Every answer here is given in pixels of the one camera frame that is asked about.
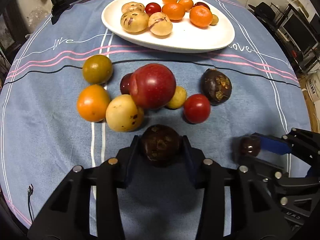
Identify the dark cherry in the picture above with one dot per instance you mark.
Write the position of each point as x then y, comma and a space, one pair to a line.
250, 145

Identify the small tan longan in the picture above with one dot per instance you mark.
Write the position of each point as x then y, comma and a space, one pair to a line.
215, 20

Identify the mandarin orange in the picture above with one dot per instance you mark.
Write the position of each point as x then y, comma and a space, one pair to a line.
174, 11

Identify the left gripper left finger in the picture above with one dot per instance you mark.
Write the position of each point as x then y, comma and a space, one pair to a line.
65, 215

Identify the orange tomato left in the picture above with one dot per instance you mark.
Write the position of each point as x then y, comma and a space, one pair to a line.
92, 103

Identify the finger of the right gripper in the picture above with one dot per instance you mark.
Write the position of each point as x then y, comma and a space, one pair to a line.
262, 168
273, 144

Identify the small mandarin on plate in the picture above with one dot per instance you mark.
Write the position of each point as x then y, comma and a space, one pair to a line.
187, 4

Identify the blue striped tablecloth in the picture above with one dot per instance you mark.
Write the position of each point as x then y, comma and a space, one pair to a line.
43, 136

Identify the small yellow fruit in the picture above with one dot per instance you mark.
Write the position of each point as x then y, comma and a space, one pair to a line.
178, 99

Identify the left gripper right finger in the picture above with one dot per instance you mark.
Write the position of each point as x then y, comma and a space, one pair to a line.
255, 215

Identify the small red tomato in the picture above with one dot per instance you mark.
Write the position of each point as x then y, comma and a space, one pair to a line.
152, 8

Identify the pale speckled melon fruit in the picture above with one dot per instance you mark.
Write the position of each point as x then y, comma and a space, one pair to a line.
134, 21

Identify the computer monitor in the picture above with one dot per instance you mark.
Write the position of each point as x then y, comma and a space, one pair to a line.
300, 34

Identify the big orange fruit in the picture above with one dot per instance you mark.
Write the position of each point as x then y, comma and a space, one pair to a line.
200, 16

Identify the pale round fruit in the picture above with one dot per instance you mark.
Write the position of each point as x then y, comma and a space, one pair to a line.
159, 24

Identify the large red plum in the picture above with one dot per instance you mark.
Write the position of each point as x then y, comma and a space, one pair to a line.
152, 86

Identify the black desk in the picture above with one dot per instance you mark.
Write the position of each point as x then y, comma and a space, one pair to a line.
273, 18

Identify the red cherry tomato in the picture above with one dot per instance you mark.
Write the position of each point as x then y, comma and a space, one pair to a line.
196, 109

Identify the dark mangosteen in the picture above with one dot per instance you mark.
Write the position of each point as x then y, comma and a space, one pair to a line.
216, 86
161, 146

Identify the tan round fruit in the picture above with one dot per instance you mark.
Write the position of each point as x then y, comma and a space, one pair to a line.
132, 6

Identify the green tomato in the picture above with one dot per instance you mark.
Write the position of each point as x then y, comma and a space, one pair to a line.
97, 69

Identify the yellow spotted fruit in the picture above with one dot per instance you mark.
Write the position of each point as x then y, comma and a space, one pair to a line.
123, 115

